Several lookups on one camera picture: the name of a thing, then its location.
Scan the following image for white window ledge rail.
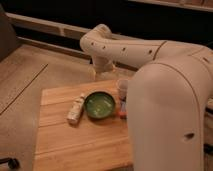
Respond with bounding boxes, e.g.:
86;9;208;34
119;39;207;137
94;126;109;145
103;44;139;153
6;12;142;42

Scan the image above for black chair caster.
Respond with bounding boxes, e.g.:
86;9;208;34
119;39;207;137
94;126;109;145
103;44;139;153
0;158;20;169

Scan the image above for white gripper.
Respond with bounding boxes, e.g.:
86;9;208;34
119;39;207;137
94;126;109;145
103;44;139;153
93;63;115;81

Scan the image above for green bowl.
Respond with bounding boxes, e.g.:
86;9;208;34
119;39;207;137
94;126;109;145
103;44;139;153
84;91;116;119

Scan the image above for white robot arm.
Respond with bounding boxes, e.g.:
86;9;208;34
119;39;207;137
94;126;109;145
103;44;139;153
80;24;213;171

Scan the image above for dark cabinet at left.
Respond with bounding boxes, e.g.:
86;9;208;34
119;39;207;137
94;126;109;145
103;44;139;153
0;4;21;61

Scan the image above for small white bottle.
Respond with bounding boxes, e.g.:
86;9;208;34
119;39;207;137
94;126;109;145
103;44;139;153
67;94;85;125

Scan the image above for blue orange sponge toy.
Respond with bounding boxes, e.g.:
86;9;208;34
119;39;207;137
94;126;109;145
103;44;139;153
119;101;127;119

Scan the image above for small cup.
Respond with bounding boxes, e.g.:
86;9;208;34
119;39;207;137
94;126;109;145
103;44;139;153
117;79;129;99

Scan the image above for wooden table board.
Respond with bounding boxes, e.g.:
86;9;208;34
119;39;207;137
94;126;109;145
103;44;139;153
33;80;132;171

